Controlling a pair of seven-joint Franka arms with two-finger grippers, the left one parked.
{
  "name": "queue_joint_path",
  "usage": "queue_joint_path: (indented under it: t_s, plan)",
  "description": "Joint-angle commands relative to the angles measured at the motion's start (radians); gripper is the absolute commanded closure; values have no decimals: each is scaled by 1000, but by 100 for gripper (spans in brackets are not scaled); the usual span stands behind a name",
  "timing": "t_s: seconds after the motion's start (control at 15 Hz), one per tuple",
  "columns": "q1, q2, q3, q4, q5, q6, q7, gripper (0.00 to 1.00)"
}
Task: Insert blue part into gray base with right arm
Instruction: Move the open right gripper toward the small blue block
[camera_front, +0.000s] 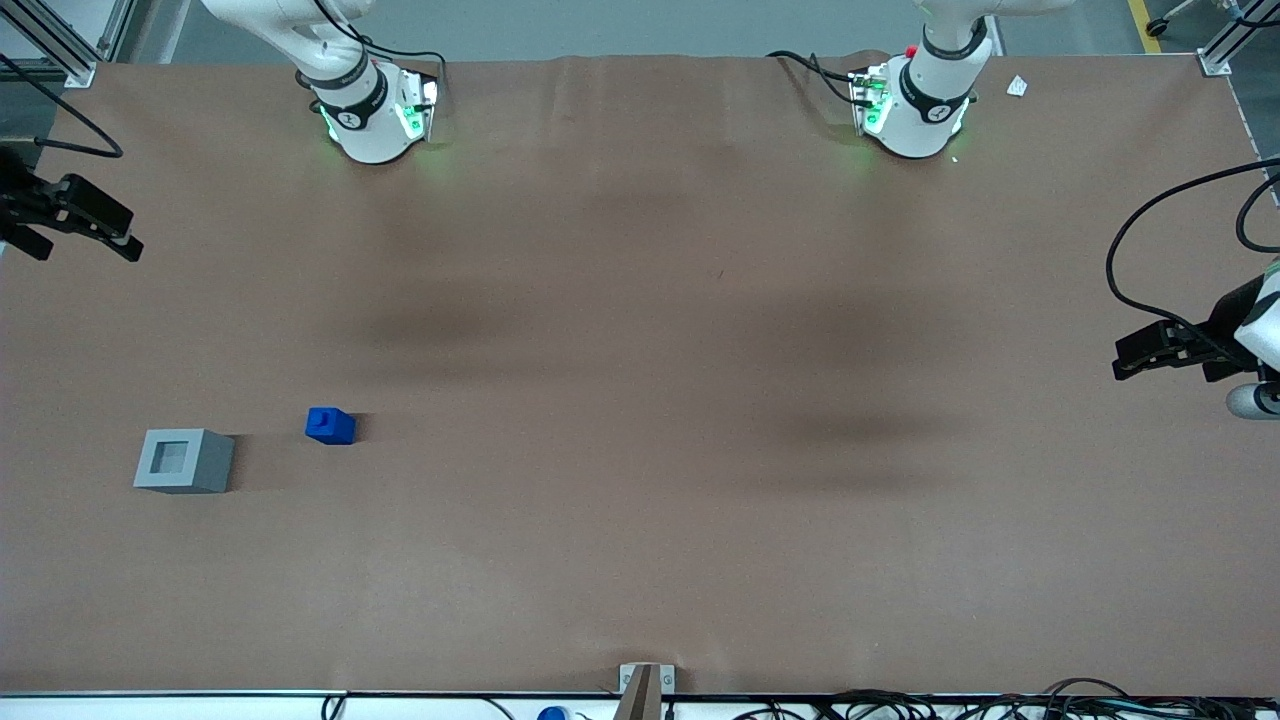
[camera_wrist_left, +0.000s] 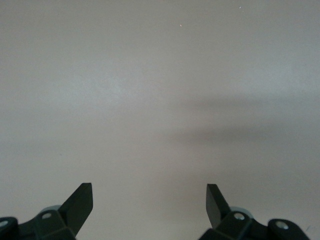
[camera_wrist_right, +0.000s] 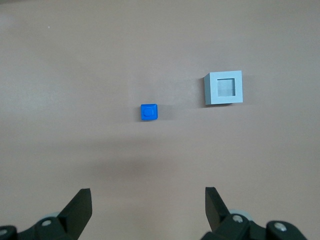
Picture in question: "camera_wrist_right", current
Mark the gray square hollow base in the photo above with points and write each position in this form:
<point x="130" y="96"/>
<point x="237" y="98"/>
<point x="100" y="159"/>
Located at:
<point x="213" y="87"/>

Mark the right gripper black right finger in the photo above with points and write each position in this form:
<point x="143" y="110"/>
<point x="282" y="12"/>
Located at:
<point x="215" y="212"/>

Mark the small blue square part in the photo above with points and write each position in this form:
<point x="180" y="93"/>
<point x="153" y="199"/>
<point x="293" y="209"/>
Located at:
<point x="149" y="112"/>

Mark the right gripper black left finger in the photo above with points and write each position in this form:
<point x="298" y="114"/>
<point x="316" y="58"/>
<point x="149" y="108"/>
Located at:
<point x="75" y="215"/>

